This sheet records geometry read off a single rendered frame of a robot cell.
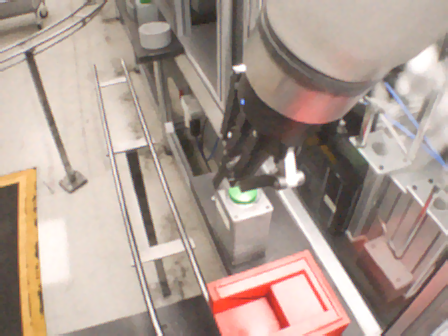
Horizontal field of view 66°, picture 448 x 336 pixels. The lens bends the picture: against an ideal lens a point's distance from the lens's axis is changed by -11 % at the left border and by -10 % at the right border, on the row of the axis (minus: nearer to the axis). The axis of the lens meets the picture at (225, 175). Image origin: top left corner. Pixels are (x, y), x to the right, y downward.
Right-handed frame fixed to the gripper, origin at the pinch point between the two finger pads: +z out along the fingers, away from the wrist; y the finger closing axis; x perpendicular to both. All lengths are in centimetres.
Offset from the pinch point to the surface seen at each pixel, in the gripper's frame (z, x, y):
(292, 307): 7.5, -4.7, -18.0
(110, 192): 149, 9, 50
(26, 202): 155, 54, 58
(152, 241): 82, 2, 9
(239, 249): 12.4, -2.0, -7.8
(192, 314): 39.7, 3.5, -15.7
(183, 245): 31.8, 2.2, -2.2
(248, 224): 7.4, -2.7, -5.4
